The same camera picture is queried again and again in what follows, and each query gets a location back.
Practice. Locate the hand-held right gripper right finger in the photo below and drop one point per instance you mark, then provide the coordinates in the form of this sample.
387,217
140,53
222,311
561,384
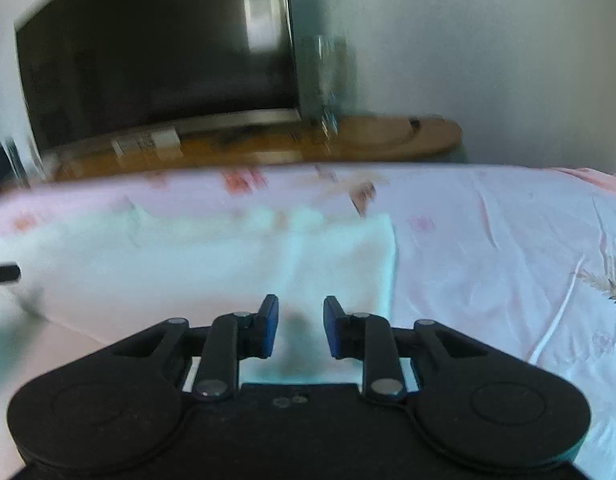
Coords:
331,327

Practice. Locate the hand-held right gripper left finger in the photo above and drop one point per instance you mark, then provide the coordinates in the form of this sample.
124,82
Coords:
269,327

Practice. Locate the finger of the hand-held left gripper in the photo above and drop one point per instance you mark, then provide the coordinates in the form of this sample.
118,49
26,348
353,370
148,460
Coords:
3,274

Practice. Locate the light green garment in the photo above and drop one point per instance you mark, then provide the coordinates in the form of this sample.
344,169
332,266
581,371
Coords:
188,270

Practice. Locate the clear glass panel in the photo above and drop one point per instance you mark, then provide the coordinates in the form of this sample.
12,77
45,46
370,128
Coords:
23,160
328,80

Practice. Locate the pink floral bed sheet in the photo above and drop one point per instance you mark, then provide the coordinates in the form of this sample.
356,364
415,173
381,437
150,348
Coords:
488,240

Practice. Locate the silver set-top box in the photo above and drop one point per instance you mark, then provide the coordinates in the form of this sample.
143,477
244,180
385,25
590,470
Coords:
145,144

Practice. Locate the wooden television stand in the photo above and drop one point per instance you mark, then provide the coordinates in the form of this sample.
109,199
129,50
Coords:
388,135

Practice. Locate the black flat television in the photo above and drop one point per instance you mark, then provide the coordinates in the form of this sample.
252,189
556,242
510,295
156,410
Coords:
138,50

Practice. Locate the pink cloth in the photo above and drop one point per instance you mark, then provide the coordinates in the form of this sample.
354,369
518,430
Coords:
603,176

